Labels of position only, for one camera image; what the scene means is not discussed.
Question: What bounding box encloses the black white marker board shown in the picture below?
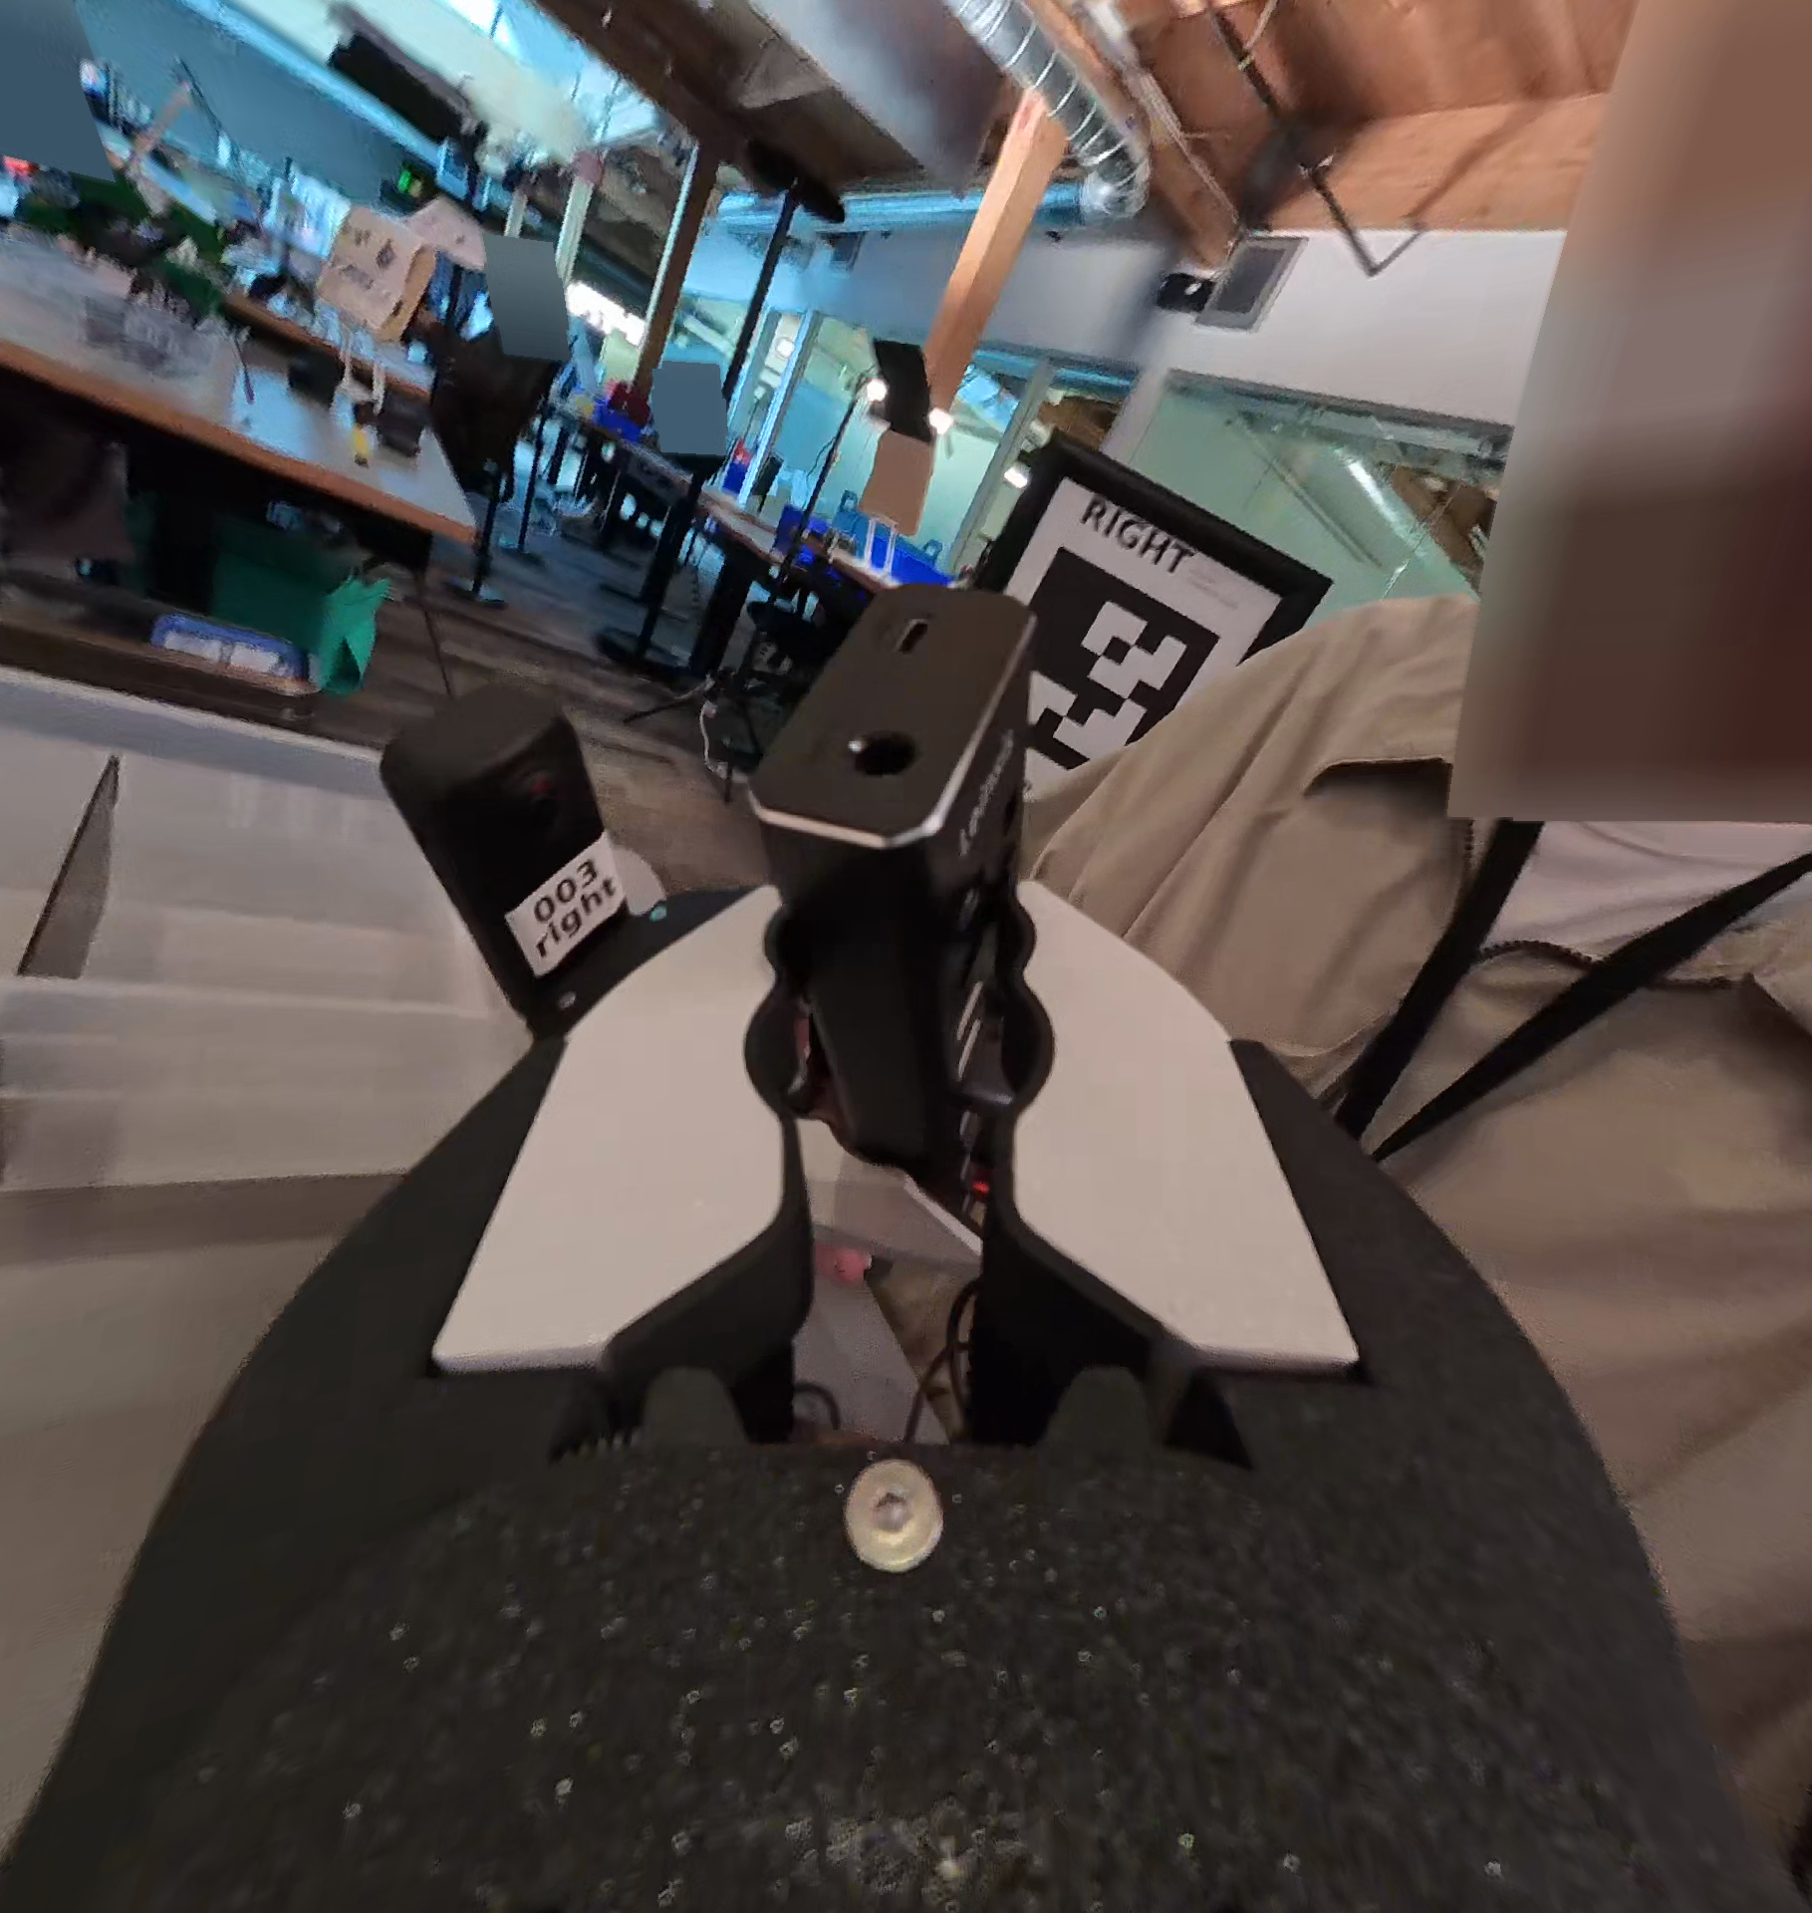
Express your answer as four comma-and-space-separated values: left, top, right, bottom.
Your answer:
972, 435, 1333, 794

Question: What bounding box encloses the clear plastic bin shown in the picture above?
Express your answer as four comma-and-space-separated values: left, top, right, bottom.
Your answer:
0, 658, 549, 1197

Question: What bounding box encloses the silver ceiling duct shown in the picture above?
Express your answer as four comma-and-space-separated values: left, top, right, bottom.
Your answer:
942, 0, 1155, 224

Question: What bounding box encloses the black usb hub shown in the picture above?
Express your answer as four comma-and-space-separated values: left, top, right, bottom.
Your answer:
748, 582, 1039, 1167

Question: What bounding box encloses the green storage bin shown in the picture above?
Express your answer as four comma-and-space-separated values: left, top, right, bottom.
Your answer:
130, 517, 395, 696

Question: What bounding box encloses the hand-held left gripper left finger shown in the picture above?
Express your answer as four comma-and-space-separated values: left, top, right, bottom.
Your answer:
433, 885, 818, 1439

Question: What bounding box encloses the grey wall vent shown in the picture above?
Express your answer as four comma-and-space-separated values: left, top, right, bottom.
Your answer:
1194, 232, 1310, 330

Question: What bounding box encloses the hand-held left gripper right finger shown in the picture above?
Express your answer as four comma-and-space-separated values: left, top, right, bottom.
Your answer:
968, 879, 1364, 1447

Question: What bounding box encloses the black lanyard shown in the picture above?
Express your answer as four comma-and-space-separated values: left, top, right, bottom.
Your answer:
1333, 819, 1812, 1165

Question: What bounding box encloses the cardboard box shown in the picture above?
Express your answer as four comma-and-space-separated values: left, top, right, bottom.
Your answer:
315, 207, 441, 346

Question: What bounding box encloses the black bin divider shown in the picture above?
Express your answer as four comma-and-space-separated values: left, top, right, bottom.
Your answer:
17, 755, 119, 980

